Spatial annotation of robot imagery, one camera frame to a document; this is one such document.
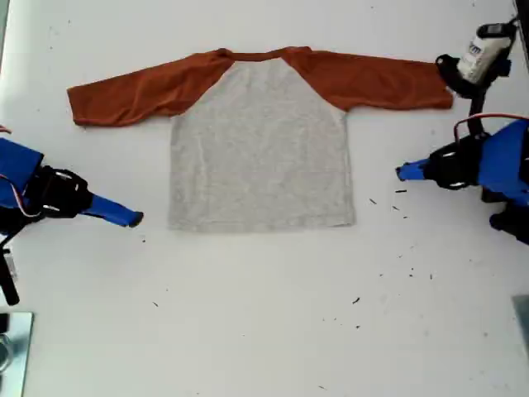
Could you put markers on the black clamp piece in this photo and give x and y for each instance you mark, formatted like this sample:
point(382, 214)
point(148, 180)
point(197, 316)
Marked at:
point(3, 322)

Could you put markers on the grey and rust raglan t-shirt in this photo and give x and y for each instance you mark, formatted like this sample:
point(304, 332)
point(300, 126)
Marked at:
point(260, 157)

